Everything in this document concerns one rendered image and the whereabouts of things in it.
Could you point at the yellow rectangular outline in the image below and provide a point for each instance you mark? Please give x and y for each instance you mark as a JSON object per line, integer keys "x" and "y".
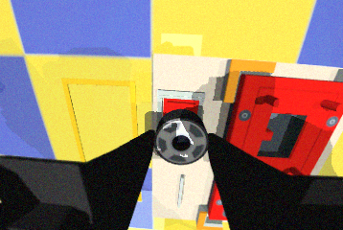
{"x": 129, "y": 83}

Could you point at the black wheel with grey hub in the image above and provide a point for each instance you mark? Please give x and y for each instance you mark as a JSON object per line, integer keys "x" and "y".
{"x": 181, "y": 122}

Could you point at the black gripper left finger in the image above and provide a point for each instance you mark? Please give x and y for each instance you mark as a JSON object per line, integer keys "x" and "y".
{"x": 104, "y": 189}

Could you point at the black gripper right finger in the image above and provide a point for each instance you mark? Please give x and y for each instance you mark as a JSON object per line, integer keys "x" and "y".
{"x": 256, "y": 196}

